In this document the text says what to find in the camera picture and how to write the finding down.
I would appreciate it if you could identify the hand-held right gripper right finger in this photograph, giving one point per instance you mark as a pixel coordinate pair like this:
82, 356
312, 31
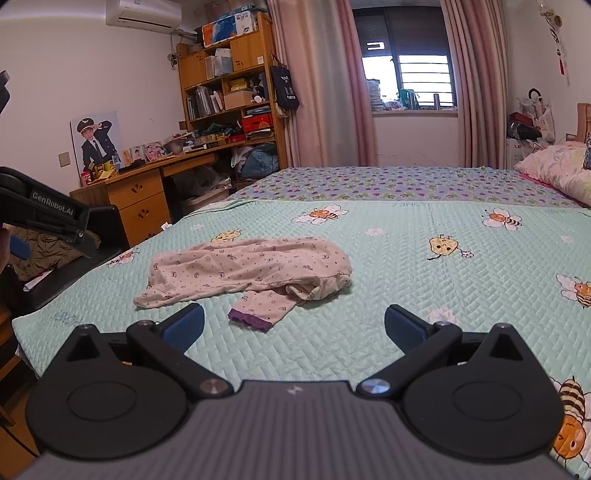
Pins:
406, 327

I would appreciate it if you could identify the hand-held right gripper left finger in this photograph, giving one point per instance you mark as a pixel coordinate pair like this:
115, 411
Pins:
184, 325

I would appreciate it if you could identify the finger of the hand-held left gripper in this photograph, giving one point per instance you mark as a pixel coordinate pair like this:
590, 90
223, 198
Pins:
21, 248
81, 237

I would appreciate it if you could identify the pink printed pajama top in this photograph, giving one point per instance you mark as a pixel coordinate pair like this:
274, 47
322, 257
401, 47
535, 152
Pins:
240, 270

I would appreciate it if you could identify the olive jacket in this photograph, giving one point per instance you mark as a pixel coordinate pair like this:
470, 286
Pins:
46, 251

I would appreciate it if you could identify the black chair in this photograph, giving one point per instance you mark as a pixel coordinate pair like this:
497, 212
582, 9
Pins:
106, 230

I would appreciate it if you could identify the green bee print quilt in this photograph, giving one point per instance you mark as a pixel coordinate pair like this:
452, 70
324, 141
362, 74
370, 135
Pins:
415, 286

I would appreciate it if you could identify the wooden desk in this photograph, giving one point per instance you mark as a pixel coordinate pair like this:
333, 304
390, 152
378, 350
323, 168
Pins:
138, 194

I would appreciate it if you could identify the photo frames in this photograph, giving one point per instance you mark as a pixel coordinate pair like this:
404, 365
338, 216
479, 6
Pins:
147, 152

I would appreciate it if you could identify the clear plastic bag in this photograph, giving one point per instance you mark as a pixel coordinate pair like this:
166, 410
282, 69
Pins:
205, 189

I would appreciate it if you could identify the purple floral bed sheet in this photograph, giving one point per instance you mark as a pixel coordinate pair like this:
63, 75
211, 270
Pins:
397, 182

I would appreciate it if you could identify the blue cloth bag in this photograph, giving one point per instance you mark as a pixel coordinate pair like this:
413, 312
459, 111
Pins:
258, 161

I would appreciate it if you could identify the red box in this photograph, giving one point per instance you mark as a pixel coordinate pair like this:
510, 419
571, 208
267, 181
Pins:
256, 123

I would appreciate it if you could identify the cardboard box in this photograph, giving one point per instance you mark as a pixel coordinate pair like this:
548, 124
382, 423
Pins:
238, 99

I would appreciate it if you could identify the white air conditioner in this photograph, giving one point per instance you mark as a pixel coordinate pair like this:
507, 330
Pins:
143, 14

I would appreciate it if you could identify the pink floral pillow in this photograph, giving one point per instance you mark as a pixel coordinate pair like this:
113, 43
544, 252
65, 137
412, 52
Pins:
556, 168

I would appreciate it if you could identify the pile of bags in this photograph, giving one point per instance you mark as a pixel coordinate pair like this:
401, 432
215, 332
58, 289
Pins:
531, 122

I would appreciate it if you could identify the wooden bookshelf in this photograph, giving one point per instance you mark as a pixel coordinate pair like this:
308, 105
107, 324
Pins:
244, 60

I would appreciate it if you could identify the navy tote bag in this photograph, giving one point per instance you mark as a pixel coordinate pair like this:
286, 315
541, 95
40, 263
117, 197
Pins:
284, 85

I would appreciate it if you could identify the pink curtain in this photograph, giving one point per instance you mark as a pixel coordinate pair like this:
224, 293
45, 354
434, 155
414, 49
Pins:
480, 83
318, 83

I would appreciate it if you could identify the blue and white carton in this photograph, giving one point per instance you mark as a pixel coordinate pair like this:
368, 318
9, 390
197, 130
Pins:
228, 25

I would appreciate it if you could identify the wooden headboard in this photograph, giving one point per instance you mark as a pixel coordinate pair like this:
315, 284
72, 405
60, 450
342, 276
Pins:
582, 122

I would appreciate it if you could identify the window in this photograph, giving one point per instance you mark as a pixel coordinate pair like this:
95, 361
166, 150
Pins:
406, 41

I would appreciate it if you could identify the wall socket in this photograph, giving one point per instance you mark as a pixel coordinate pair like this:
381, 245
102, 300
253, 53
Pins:
64, 160

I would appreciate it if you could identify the wall poster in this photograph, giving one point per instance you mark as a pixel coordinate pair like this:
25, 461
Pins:
94, 141

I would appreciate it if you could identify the hanging wall ornament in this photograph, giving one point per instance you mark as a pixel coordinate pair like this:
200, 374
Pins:
556, 37

